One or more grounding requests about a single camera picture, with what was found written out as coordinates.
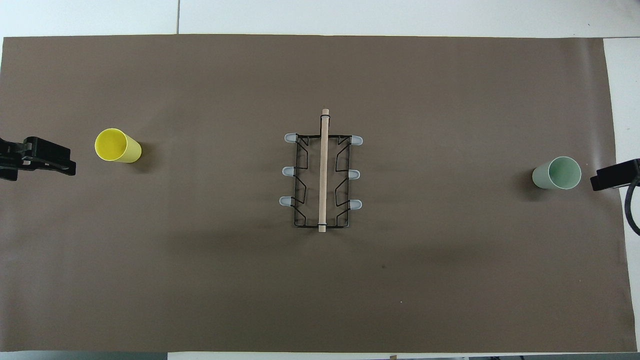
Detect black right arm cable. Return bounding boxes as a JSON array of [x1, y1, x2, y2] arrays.
[[625, 172, 640, 236]]

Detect brown table mat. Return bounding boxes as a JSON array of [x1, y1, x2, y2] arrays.
[[0, 34, 638, 353]]

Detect black wire cup rack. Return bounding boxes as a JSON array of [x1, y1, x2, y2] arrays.
[[279, 108, 364, 234]]

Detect pale green plastic cup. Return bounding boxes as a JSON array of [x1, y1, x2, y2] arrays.
[[532, 156, 582, 191]]

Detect yellow plastic cup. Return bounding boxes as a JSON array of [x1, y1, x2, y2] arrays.
[[94, 128, 142, 164]]

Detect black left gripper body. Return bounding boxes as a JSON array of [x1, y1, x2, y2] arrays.
[[0, 137, 34, 182]]

